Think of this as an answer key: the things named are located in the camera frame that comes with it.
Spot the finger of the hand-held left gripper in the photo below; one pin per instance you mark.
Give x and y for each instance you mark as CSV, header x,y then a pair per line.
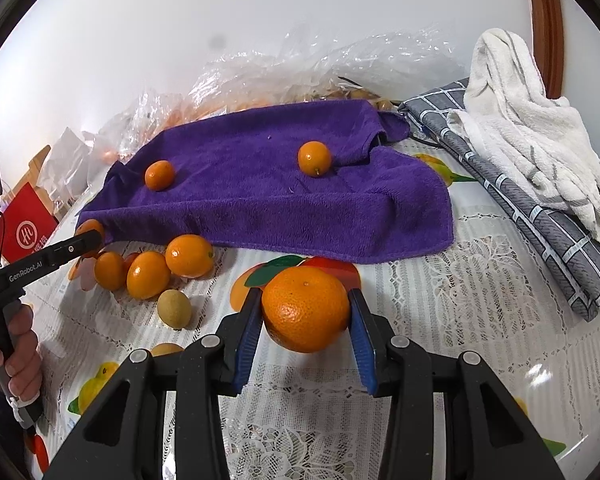
x,y
77,246

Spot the small orange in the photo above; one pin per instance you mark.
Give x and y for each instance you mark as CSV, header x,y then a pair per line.
x,y
95,225
189,255
110,270
315,158
160,175

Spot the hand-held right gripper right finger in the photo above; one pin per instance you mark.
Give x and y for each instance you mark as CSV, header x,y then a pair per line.
x,y
362,355

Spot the pile of bagged longans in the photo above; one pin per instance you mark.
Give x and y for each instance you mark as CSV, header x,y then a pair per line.
x,y
355,96

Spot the white striped towel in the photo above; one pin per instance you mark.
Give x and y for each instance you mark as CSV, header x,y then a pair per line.
x,y
520,135

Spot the wooden door frame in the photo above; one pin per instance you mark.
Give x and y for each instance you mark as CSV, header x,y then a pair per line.
x,y
547,20

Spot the oval orange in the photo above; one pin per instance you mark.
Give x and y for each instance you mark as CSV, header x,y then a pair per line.
x,y
147,275

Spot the grey checked cloth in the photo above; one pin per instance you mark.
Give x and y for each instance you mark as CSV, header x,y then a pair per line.
x,y
545,230

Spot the pile of bagged oranges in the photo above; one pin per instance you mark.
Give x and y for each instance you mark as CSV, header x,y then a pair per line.
x,y
230,105

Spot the clear plastic bag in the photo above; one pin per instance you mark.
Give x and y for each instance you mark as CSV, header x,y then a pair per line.
x,y
140,120
380,60
240,80

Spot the large round orange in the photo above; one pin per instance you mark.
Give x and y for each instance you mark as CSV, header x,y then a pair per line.
x,y
305,307

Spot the small brown longan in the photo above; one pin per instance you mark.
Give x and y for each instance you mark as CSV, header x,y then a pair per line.
x,y
174,309

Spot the red paper bag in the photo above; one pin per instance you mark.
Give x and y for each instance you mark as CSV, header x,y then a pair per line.
x,y
30,215

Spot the person's left hand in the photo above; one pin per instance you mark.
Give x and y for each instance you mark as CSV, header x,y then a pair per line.
x,y
29,355

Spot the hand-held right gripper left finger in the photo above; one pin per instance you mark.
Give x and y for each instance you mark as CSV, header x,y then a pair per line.
x,y
247,340

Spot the purple towel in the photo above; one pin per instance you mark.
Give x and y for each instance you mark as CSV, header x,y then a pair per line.
x,y
260,200

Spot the cardboard box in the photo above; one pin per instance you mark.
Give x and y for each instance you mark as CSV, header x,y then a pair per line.
x,y
37,157

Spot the white plastic bag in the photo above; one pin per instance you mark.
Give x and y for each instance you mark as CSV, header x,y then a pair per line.
x,y
67,155

